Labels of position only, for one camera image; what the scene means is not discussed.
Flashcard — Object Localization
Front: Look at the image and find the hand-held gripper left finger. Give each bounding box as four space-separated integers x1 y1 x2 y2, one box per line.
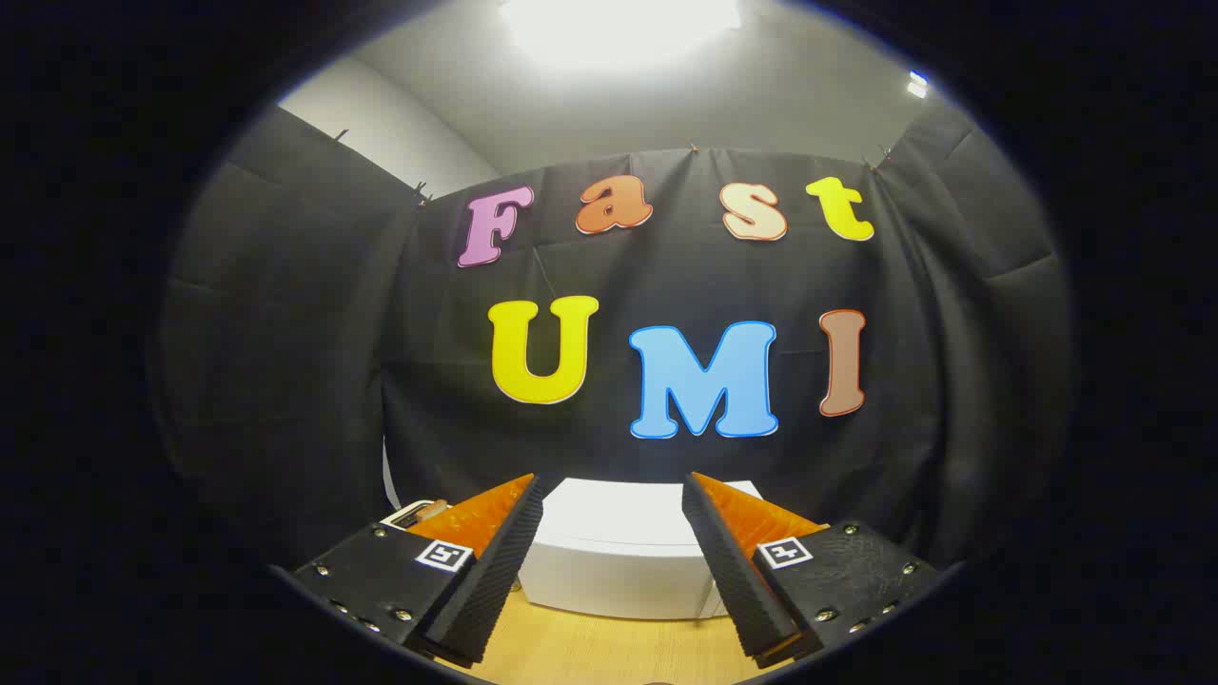
290 473 546 667

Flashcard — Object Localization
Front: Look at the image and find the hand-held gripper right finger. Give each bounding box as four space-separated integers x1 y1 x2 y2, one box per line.
681 472 941 669

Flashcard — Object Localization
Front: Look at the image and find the white microwave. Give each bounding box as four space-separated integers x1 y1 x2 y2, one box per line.
517 478 768 621

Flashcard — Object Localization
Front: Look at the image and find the cream white toaster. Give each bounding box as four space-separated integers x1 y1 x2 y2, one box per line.
381 499 450 531

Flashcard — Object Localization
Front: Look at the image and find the bright ceiling light panel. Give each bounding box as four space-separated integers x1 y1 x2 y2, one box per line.
500 0 743 60

